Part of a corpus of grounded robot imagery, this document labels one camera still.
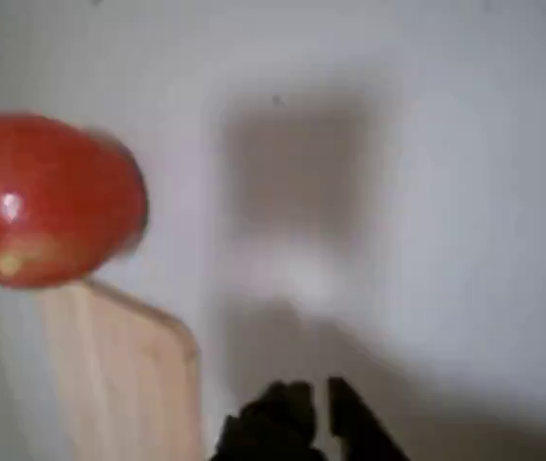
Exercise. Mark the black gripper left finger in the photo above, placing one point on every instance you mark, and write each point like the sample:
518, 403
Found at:
272, 427

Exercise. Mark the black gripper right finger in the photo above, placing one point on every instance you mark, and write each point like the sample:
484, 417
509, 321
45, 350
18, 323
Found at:
359, 432

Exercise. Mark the red small object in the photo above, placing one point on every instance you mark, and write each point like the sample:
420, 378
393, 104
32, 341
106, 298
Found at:
52, 192

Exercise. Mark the wooden cutting board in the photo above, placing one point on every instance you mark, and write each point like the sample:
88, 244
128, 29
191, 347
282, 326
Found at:
119, 379

